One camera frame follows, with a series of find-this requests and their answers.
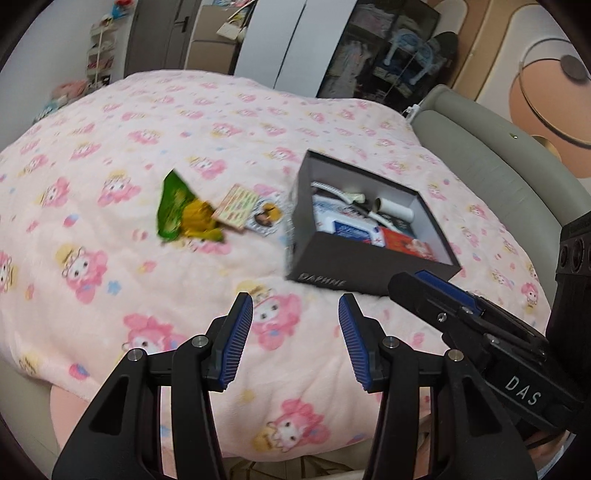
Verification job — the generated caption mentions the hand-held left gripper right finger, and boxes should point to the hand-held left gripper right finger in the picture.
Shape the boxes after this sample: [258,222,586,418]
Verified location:
[338,293,539,480]

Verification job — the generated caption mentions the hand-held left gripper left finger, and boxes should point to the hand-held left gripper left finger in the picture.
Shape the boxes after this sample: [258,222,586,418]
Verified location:
[52,292,254,480]

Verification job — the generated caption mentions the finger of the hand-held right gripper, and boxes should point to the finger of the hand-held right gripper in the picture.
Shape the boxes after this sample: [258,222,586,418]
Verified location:
[414,270,550,347]
[388,272,546,366]

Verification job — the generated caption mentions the red envelope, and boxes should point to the red envelope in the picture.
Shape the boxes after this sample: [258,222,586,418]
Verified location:
[383,229,435,261]

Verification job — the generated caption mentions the black cardboard box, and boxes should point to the black cardboard box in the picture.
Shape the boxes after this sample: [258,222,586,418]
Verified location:
[285,149,462,296]

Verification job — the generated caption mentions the yellow snack packet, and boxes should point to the yellow snack packet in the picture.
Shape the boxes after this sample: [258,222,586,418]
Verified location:
[180,199,225,241]

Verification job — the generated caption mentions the round silver foil packet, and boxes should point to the round silver foil packet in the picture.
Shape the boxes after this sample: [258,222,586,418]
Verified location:
[245,196,284,236]

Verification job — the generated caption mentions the beige sticker card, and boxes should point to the beige sticker card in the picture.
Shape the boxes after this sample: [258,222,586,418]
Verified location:
[211,184,259,232]

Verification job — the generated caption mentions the green snack packet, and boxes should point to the green snack packet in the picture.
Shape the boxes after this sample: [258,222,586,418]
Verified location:
[157,169,197,241]

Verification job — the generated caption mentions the white paper roll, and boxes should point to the white paper roll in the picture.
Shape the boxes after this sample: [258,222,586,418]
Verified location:
[372,196,414,222]

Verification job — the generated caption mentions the blue white wet wipes packet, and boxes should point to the blue white wet wipes packet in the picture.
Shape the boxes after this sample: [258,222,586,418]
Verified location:
[314,196,385,246]

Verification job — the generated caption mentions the pink printed blanket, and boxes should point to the pink printed blanket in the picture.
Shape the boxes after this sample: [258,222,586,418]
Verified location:
[0,69,555,476]

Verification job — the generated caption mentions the grey padded headboard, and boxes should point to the grey padded headboard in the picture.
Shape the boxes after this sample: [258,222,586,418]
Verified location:
[409,84,591,296]

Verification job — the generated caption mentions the blue plush toy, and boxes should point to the blue plush toy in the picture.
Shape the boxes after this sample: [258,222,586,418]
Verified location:
[381,28,437,88]

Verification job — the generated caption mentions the dark glass cabinet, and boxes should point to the dark glass cabinet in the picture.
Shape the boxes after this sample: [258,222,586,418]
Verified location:
[316,4,441,104]

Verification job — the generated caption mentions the white wardrobe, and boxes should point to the white wardrobe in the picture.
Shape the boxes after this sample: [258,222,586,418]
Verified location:
[233,0,358,95]

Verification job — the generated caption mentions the stacked cardboard boxes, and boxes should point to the stacked cardboard boxes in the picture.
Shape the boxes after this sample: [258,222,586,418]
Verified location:
[187,4,241,75]

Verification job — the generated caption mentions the pink bag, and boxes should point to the pink bag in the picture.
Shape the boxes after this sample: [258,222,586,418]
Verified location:
[51,80,88,109]

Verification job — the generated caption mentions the white handbag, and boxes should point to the white handbag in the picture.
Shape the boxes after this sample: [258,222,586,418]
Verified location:
[217,18,247,40]

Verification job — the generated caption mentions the grey door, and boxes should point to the grey door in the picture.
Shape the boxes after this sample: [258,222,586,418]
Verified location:
[124,0,195,77]

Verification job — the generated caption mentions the white shelf rack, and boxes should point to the white shelf rack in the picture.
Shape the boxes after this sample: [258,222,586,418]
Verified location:
[87,18,118,88]

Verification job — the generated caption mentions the white cable in box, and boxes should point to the white cable in box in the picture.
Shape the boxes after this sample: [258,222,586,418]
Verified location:
[311,181,368,206]

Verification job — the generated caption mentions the gold ring wall lamp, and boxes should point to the gold ring wall lamp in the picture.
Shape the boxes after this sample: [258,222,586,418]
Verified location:
[508,32,591,153]

